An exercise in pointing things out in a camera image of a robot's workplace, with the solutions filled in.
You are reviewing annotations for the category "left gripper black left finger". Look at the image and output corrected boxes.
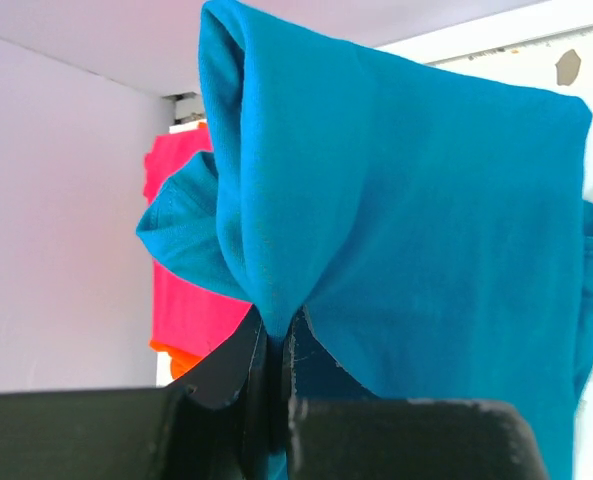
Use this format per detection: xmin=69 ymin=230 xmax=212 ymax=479
xmin=0 ymin=310 xmax=268 ymax=480

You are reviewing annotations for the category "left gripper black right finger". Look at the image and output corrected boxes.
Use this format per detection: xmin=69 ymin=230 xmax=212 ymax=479
xmin=284 ymin=310 xmax=548 ymax=480

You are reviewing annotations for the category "blue t shirt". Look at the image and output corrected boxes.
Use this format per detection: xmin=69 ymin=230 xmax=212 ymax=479
xmin=136 ymin=1 xmax=593 ymax=479

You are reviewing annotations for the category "folded orange t shirt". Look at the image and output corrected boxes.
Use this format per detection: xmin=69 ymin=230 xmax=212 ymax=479
xmin=149 ymin=340 xmax=203 ymax=386

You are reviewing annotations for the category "folded magenta t shirt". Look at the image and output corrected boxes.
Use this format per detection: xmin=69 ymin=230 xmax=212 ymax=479
xmin=144 ymin=124 xmax=251 ymax=358

